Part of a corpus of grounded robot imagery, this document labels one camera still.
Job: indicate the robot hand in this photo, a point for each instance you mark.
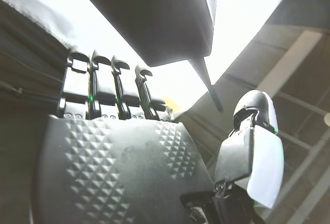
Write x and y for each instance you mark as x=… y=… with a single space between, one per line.
x=116 y=170

